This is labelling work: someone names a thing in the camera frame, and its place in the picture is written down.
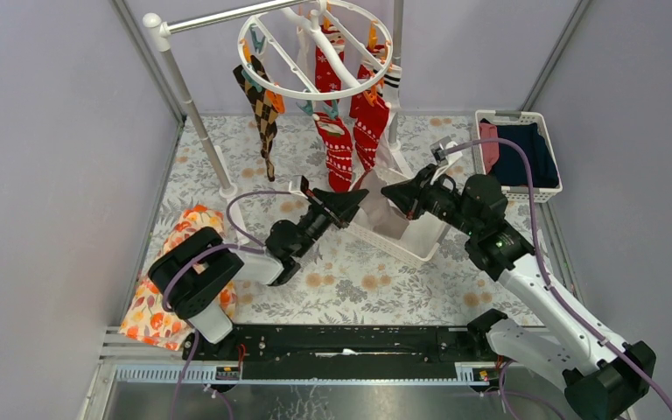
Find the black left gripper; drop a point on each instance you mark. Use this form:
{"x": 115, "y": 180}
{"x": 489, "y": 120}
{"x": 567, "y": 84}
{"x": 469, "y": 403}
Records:
{"x": 329, "y": 210}

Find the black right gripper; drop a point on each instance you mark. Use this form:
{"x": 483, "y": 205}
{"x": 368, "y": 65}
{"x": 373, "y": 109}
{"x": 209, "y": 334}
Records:
{"x": 405, "y": 192}

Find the brown striped sock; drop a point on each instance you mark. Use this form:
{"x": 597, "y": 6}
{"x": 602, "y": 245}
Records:
{"x": 382, "y": 217}

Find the red dotted sock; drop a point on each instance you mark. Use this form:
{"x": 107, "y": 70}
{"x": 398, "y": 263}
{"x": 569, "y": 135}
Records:
{"x": 369, "y": 125}

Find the teal clothes clip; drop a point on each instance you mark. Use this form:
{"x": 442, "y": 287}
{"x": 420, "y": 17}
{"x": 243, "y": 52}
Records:
{"x": 331, "y": 109}
{"x": 306, "y": 107}

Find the orange clothes clip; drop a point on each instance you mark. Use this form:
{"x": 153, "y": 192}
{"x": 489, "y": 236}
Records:
{"x": 372, "y": 95}
{"x": 277, "y": 101}

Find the white sock with black stripes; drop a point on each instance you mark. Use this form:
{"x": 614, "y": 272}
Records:
{"x": 390, "y": 90}

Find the white round clip hanger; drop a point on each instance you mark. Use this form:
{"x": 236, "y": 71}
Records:
{"x": 359, "y": 27}

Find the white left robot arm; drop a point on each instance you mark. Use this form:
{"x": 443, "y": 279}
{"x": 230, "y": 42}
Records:
{"x": 193, "y": 275}

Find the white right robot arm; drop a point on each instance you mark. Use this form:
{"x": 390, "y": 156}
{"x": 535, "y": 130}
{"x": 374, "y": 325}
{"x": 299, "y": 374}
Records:
{"x": 600, "y": 373}

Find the floral patterned table mat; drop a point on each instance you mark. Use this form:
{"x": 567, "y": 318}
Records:
{"x": 343, "y": 279}

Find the white sock basket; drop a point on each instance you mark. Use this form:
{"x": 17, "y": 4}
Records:
{"x": 419, "y": 242}

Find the pink folded cloth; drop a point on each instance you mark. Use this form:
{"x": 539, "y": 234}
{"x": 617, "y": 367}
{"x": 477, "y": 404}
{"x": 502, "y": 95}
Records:
{"x": 490, "y": 151}

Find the dark navy folded cloth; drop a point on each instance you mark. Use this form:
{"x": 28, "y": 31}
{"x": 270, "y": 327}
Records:
{"x": 510, "y": 170}

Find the red white hanging sock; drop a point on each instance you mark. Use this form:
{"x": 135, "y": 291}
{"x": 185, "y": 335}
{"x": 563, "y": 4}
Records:
{"x": 326, "y": 78}

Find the small red hanging sock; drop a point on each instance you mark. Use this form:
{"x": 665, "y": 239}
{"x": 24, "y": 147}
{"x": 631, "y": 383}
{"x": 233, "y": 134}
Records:
{"x": 367, "y": 69}

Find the brown argyle sock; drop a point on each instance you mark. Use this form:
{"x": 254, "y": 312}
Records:
{"x": 265, "y": 115}

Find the white basket with dark clothes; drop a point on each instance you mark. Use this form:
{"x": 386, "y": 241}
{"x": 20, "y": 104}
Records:
{"x": 500, "y": 118}

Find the orange floral cloth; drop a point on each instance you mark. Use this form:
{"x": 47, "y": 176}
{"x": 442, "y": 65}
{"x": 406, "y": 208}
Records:
{"x": 146, "y": 320}

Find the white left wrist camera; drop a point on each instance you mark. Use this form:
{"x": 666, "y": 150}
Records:
{"x": 300, "y": 186}

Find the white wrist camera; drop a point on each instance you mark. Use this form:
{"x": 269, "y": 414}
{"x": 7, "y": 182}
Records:
{"x": 300, "y": 186}
{"x": 445, "y": 154}

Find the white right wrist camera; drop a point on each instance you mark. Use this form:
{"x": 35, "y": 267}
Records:
{"x": 445, "y": 154}

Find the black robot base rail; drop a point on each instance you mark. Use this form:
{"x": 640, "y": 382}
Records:
{"x": 352, "y": 353}

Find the silver drying rack frame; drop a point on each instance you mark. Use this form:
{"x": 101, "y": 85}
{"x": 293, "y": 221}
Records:
{"x": 160, "y": 32}

